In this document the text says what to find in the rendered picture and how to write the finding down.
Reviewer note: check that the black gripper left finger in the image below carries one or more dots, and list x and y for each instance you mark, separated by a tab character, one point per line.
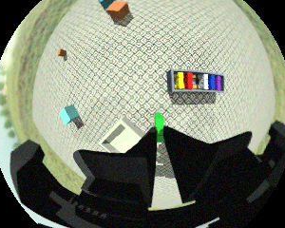
137	165

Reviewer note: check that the teal cube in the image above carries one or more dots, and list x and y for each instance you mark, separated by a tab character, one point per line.
106	3

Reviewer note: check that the white square tray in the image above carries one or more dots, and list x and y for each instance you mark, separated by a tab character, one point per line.
122	136

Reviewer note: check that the red fuse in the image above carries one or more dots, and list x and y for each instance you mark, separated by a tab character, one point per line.
188	80

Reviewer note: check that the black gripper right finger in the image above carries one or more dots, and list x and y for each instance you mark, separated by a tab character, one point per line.
193	160

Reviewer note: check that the white fuse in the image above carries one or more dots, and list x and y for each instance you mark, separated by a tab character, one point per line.
203	81

